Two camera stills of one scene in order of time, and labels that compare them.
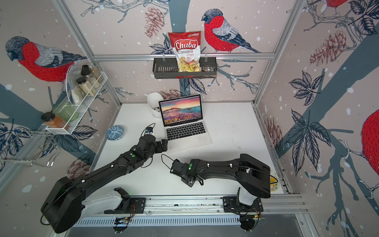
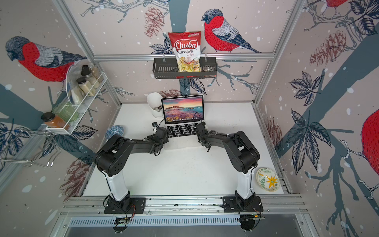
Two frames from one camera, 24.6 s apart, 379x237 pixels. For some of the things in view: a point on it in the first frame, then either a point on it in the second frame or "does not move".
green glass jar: [66, 111] does not move
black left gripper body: [157, 148] -> [151, 138]
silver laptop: [182, 119] does not move
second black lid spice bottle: [86, 71] does not move
